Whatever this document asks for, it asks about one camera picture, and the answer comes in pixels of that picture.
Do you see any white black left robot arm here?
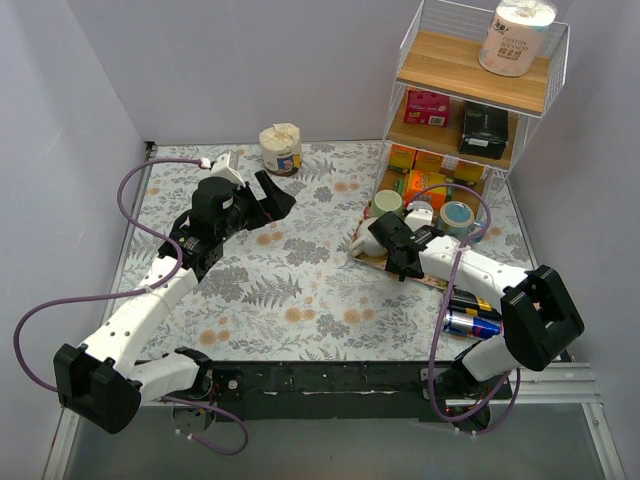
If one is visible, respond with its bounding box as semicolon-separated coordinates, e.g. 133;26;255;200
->
53;170;296;434

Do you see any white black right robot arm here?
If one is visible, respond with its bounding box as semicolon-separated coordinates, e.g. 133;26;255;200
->
368;213;585;399

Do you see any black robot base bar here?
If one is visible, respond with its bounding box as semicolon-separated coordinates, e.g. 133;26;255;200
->
206;361;440;422

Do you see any speckled white ceramic mug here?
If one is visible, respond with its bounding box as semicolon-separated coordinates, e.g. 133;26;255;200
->
348;217;388;258

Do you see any green ceramic mug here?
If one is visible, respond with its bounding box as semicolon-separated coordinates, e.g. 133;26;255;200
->
371;189;404;218

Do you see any blue ceramic mug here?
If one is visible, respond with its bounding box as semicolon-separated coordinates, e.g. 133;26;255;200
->
436;201;475;240

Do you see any floral tray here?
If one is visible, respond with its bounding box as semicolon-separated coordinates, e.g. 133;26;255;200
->
348;212;447;290

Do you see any yellow green sponge pack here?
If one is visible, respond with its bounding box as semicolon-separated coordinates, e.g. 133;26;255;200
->
394;179;405;195

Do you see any beige paper roll with cartoon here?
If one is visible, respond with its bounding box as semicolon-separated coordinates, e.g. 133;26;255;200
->
258;123;302;176

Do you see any orange sponge pack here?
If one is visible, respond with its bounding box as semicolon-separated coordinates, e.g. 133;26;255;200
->
402;170;453;210

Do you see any black yellow drink can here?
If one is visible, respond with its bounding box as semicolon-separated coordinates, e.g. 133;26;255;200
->
448;289;502;321

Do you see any yellow sponge pack left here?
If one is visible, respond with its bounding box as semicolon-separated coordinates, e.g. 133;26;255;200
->
388;144;416;173

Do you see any yellow sponge pack middle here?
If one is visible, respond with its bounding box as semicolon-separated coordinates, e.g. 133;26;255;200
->
413;150;444;173

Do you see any blue silver drink can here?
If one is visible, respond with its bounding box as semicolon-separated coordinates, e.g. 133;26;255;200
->
442;310;502;340

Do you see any yellow sponge pack right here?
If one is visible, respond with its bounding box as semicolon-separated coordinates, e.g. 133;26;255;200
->
453;160;485;187

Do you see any pink sponge box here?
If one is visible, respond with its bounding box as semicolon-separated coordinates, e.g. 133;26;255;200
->
404;89;451;127

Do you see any black product box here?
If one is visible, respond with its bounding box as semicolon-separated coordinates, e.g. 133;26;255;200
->
458;101;509;160

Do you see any pink wrapped toilet paper roll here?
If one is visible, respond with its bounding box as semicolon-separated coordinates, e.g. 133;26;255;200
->
478;0;557;77

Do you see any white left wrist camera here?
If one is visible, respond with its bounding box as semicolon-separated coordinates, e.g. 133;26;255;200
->
199;149;245;187

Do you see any white wire wooden shelf rack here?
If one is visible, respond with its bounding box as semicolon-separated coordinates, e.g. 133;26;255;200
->
376;1;570;217

